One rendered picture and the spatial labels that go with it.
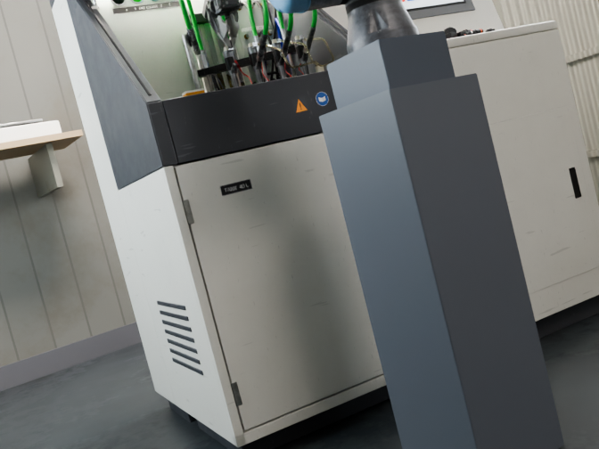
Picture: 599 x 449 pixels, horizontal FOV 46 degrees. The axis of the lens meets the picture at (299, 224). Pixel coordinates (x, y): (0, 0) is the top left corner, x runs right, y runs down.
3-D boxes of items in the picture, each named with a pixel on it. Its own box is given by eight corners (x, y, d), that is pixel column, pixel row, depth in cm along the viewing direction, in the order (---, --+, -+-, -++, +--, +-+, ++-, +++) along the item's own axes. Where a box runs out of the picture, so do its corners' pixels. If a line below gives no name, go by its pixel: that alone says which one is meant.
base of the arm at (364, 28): (435, 33, 143) (423, -15, 142) (379, 40, 135) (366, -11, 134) (388, 54, 155) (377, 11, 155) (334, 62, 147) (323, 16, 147)
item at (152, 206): (243, 475, 174) (161, 167, 169) (180, 427, 226) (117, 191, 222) (461, 379, 204) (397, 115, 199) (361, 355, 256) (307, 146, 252)
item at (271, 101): (178, 163, 171) (161, 100, 170) (174, 166, 175) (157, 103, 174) (385, 118, 197) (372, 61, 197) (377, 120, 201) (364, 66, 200)
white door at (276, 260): (243, 432, 174) (173, 166, 170) (241, 430, 176) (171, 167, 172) (447, 348, 201) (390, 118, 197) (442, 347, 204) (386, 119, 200)
